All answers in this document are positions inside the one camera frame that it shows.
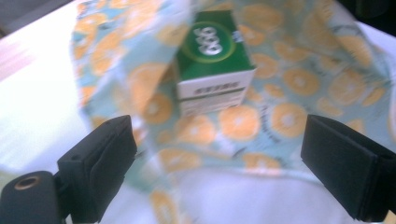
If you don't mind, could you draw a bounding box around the orange slice print cloth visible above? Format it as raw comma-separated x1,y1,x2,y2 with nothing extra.
70,0,396,224

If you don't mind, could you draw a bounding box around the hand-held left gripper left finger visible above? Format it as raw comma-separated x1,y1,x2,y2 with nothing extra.
57,115,138,224

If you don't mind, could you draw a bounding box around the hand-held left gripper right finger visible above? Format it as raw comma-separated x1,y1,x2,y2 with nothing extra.
300,114,396,223

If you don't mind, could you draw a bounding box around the square green white medicine box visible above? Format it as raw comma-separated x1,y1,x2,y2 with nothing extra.
175,9,257,118

